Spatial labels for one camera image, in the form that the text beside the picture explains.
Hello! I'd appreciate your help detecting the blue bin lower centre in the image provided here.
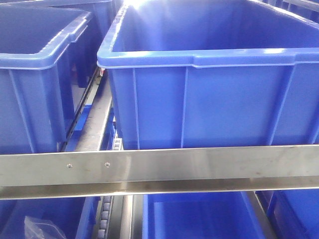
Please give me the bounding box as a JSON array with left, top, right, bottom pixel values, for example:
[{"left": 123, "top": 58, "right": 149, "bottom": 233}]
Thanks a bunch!
[{"left": 142, "top": 192, "right": 265, "bottom": 239}]

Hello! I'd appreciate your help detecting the blue bin lower right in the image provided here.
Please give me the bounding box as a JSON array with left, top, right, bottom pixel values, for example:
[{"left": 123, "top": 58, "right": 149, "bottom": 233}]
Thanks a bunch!
[{"left": 256, "top": 189, "right": 319, "bottom": 239}]

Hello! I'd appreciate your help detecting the clear plastic bag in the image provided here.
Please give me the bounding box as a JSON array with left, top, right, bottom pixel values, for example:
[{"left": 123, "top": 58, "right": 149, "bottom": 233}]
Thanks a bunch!
[{"left": 24, "top": 216, "right": 66, "bottom": 239}]

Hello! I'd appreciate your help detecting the large blue bin centre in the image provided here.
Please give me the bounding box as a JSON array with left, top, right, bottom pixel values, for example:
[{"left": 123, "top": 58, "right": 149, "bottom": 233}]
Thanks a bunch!
[{"left": 97, "top": 0, "right": 319, "bottom": 149}]

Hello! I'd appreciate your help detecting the stainless steel shelf rack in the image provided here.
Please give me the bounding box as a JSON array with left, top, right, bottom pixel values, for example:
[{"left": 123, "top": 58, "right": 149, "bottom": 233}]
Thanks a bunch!
[{"left": 0, "top": 75, "right": 319, "bottom": 239}]

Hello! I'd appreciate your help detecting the blue bin lower left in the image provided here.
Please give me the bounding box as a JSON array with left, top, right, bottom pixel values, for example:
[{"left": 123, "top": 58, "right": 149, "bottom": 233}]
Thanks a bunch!
[{"left": 0, "top": 197, "right": 100, "bottom": 239}]

